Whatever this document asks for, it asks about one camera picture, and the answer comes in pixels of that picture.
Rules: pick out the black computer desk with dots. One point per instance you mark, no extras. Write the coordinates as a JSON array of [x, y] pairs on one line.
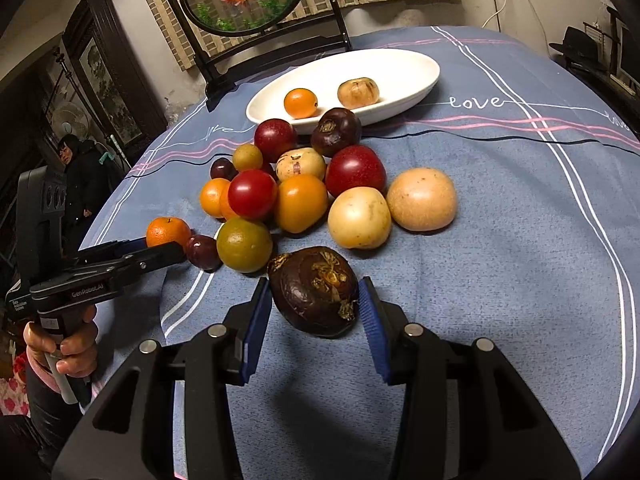
[[617, 77]]

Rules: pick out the dark framed painting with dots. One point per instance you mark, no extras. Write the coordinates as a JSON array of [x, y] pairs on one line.
[[100, 70]]

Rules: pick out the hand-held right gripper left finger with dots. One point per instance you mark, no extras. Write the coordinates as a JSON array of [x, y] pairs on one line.
[[257, 320]]

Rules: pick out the white oval plate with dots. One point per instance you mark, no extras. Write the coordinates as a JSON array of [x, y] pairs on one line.
[[400, 72]]

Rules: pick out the red tomato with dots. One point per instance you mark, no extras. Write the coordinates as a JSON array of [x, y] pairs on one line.
[[252, 194]]

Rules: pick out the beige spotted fruit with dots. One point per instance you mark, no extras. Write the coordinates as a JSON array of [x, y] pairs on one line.
[[358, 94], [359, 217], [300, 162]]

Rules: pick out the small yellow-green fruit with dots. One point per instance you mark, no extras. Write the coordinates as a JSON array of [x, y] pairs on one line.
[[247, 157]]

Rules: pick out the tan round fruit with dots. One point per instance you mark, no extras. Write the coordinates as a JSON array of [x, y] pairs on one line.
[[421, 199]]

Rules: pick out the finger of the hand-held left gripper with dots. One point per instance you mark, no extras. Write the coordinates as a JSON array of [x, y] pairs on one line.
[[131, 245], [150, 259]]

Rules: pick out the white standing fan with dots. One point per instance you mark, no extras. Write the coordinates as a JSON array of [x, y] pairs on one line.
[[70, 121]]

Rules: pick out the blue striped tablecloth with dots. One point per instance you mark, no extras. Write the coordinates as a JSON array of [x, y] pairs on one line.
[[500, 260]]

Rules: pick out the dark purple plum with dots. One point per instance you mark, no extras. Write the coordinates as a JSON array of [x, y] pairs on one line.
[[222, 167], [202, 252]]

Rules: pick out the person's left hand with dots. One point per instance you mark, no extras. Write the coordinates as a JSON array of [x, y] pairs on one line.
[[75, 355]]

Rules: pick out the orange mandarin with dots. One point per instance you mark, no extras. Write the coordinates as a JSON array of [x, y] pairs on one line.
[[167, 232]]

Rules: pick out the orange tomato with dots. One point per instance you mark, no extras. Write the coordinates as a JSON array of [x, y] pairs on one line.
[[212, 197], [301, 103]]

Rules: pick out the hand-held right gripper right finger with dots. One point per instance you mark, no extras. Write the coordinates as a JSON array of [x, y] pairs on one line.
[[372, 325]]

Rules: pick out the black hat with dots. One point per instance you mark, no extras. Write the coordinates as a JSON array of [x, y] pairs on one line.
[[575, 42]]

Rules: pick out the round goldfish screen ornament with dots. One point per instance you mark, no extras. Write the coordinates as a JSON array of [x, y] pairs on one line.
[[240, 0]]

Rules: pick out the green orange citrus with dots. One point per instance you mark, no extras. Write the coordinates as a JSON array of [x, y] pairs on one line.
[[244, 245]]

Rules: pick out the red plum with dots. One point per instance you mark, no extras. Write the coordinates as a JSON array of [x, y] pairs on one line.
[[355, 170], [274, 137]]

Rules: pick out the orange persimmon fruit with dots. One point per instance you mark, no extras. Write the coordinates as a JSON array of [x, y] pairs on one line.
[[300, 205]]

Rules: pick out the person's left forearm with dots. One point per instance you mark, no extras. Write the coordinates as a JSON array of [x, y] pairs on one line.
[[45, 410]]

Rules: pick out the pink heart print cloth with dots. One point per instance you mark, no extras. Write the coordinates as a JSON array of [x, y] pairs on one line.
[[12, 392]]

